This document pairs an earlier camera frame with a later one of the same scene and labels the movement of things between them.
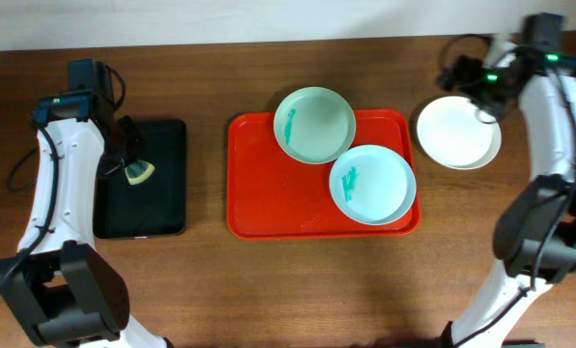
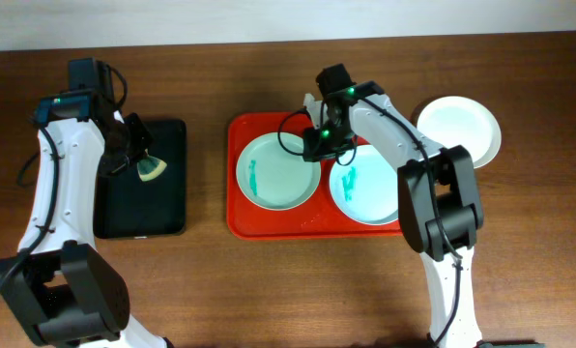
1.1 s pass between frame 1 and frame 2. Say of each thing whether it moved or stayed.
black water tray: stayed
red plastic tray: stayed
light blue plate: stayed
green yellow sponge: moved
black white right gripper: moved
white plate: stayed
